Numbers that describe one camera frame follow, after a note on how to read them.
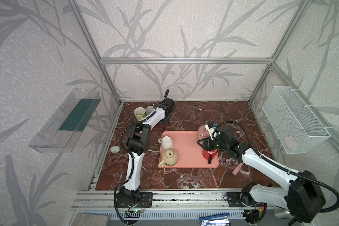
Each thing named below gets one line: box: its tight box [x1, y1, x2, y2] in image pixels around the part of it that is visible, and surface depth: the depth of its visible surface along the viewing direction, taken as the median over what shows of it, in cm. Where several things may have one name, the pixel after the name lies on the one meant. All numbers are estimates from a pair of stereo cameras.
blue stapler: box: [199, 213, 231, 226], surface depth 68 cm
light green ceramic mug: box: [133, 106, 147, 121], surface depth 104 cm
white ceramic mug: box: [157, 136, 174, 150], surface depth 89 cm
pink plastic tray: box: [159, 130, 220, 169], surface depth 90 cm
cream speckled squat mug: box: [157, 148, 179, 169], surface depth 82 cm
